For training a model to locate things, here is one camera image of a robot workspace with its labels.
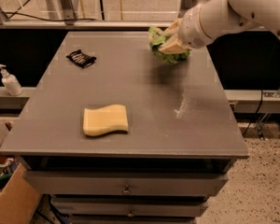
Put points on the cardboard box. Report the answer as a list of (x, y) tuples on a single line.
[(18, 200)]

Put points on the metal railing frame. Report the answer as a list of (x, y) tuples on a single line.
[(87, 14)]

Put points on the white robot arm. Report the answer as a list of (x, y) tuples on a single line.
[(242, 15)]

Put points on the white pump bottle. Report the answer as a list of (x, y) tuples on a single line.
[(10, 82)]

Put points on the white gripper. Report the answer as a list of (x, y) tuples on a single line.
[(190, 32)]

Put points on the yellow sponge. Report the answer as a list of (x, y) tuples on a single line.
[(105, 120)]

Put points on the grey drawer cabinet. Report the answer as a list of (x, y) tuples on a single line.
[(115, 136)]

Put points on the black snack packet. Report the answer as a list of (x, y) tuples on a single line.
[(81, 59)]

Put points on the green rice chip bag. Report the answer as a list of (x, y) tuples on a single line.
[(165, 47)]

